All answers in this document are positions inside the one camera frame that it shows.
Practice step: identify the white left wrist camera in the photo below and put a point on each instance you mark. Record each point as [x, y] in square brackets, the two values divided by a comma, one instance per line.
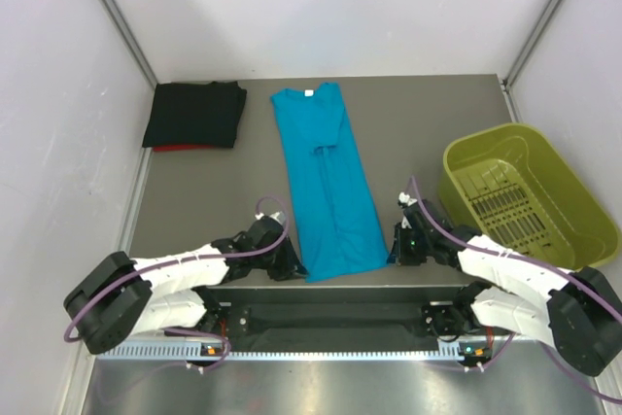
[279, 216]

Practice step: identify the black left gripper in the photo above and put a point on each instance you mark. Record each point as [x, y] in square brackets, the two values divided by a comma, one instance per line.
[291, 267]

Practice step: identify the folded red t-shirt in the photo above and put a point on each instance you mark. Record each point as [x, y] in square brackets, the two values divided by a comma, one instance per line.
[180, 147]

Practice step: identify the folded black t-shirt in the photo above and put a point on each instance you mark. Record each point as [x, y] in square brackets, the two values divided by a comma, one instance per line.
[195, 114]

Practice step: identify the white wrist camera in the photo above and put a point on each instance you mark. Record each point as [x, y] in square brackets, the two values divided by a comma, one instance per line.
[410, 210]
[279, 216]

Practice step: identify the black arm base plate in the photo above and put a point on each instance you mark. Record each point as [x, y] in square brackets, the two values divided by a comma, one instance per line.
[323, 319]

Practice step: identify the aluminium corner post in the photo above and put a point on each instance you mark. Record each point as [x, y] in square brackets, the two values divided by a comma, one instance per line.
[122, 26]
[550, 9]

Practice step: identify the blue t-shirt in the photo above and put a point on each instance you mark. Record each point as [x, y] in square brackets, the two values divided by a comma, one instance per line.
[337, 224]

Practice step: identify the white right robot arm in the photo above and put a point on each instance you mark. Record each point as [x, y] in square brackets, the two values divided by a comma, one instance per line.
[576, 313]

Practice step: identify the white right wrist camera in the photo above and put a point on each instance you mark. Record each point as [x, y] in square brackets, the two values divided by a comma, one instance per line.
[410, 210]

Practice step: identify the left aluminium corner post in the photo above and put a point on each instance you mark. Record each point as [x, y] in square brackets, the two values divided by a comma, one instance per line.
[122, 26]

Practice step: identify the aluminium front frame rail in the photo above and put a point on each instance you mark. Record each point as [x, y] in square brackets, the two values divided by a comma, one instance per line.
[295, 326]

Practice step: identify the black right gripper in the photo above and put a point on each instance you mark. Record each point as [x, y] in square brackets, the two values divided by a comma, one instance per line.
[398, 255]

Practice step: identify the right aluminium corner post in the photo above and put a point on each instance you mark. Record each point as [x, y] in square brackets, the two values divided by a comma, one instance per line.
[550, 9]

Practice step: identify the green plastic laundry basket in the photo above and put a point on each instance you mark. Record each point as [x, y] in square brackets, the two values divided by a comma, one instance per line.
[512, 184]

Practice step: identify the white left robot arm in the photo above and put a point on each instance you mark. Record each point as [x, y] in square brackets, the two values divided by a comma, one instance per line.
[124, 296]

